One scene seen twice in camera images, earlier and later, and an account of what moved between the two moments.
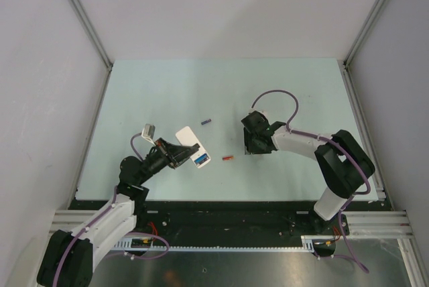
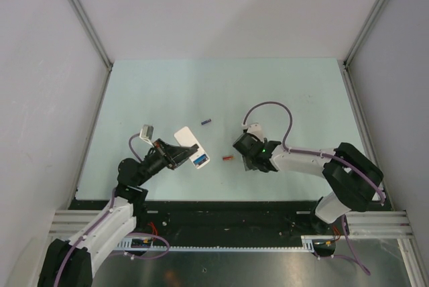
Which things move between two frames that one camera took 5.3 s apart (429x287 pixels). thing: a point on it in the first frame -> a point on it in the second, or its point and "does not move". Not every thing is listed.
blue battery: [202, 159] does not move
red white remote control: [187, 138] does not move
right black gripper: [249, 147] -> [248, 163]
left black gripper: [176, 155] does not move
